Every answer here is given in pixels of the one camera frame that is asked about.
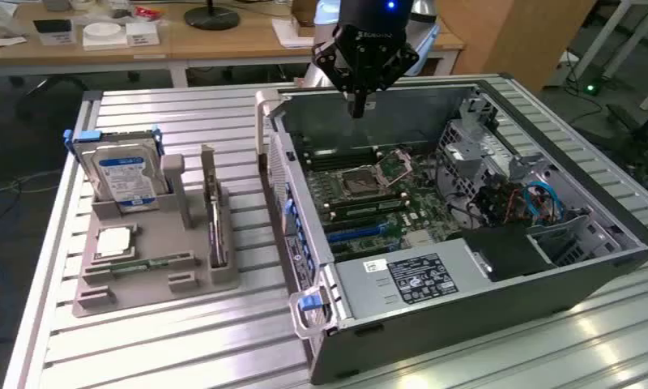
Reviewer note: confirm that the silver metal disk bay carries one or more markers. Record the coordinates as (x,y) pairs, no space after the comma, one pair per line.
(465,162)

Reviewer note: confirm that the red package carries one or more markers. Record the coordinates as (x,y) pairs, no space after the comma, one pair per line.
(149,13)

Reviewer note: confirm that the black open PC case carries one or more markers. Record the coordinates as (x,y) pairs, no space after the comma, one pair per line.
(465,336)

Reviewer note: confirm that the cardboard box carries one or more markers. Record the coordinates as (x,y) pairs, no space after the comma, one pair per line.
(305,12)

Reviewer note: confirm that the hard disk in blue carrier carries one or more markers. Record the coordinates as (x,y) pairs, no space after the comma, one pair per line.
(122,170)

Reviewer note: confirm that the black RAM stick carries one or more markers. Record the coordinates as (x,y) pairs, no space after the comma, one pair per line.
(367,207)

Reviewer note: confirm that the metal socket cover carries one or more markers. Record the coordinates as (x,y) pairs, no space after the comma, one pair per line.
(399,166)

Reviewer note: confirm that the white paper stack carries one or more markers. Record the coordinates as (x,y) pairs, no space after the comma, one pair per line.
(291,34)

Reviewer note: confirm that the black round monitor base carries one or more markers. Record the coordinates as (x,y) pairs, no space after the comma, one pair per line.
(213,18)

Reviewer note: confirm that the grey parts rack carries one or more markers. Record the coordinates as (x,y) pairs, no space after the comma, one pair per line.
(157,239)

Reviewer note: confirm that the black and white box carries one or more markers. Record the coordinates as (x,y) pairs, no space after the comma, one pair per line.
(55,28)

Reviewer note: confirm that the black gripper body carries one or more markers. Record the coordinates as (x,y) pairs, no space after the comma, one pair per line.
(373,48)

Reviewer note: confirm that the white paper slip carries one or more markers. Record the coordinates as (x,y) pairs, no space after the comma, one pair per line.
(6,41)

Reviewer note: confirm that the wooden cabinet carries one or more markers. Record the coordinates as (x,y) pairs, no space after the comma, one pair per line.
(520,40)

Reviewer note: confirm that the black office chair base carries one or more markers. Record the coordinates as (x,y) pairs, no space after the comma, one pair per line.
(49,91)

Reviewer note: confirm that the green motherboard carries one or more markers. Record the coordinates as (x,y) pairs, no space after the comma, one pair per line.
(422,215)

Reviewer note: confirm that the green RAM stick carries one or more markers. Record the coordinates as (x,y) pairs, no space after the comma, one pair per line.
(138,265)

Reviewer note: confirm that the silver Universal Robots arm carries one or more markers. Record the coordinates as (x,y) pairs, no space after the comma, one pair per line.
(318,75)

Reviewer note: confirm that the grey power supply unit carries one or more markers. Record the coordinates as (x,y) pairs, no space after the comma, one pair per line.
(367,291)

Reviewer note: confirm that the wooden desk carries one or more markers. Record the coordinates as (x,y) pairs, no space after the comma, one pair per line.
(222,44)

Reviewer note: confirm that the blue expansion slot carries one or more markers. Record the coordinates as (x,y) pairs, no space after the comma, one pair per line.
(357,235)

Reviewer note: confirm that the green graphics card with bracket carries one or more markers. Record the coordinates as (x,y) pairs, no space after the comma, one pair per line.
(217,227)

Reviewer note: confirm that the CPU socket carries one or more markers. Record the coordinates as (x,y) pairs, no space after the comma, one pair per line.
(359,181)

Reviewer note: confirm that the silver chipset heatsink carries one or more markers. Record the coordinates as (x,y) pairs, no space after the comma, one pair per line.
(417,240)

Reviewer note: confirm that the white labelled box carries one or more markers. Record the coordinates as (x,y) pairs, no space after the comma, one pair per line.
(142,32)

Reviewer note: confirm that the white round dish block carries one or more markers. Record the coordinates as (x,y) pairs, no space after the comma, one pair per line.
(106,34)

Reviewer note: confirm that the silver CPU chip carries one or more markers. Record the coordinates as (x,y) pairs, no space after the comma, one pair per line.
(113,242)

